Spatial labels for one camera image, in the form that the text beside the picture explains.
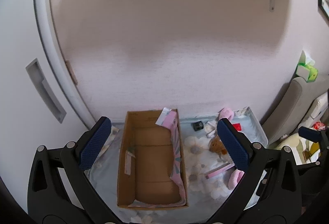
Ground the pink long box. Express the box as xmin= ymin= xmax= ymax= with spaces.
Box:
xmin=205 ymin=163 xmax=235 ymax=179

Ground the brown plush toy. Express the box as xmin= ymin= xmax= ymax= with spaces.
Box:
xmin=209 ymin=136 xmax=228 ymax=157

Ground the red snack box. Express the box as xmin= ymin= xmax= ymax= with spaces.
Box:
xmin=233 ymin=123 xmax=242 ymax=131

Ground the yellow floral pillow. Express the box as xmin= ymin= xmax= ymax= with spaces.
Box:
xmin=275 ymin=133 xmax=320 ymax=166

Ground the grey sofa cushion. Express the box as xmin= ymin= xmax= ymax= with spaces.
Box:
xmin=262 ymin=75 xmax=328 ymax=144

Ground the white plastic tray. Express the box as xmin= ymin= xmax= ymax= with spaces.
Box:
xmin=84 ymin=106 xmax=269 ymax=224

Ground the floral blue cloth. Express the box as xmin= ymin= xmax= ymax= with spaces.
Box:
xmin=86 ymin=119 xmax=234 ymax=223

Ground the green tissue box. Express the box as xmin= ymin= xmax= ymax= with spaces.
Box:
xmin=295 ymin=51 xmax=319 ymax=82

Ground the brown cardboard box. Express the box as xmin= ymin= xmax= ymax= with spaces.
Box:
xmin=116 ymin=108 xmax=190 ymax=211

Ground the black small cap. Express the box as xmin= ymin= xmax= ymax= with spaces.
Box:
xmin=192 ymin=121 xmax=204 ymax=131

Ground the white door with handle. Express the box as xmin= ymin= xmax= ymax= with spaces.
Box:
xmin=1 ymin=0 xmax=95 ymax=210

